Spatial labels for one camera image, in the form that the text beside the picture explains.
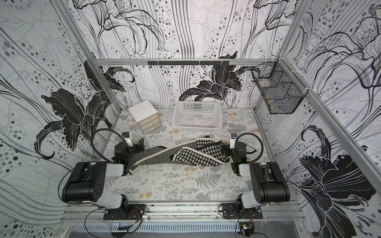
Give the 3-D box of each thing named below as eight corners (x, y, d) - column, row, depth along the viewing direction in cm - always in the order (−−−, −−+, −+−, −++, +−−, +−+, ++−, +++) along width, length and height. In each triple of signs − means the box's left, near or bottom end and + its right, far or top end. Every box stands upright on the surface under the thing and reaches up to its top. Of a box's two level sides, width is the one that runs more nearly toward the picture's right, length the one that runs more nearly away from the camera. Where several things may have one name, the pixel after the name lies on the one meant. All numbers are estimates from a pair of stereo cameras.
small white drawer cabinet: (144, 135, 105) (138, 123, 94) (135, 120, 114) (128, 107, 104) (162, 126, 111) (158, 113, 100) (152, 112, 120) (147, 99, 109)
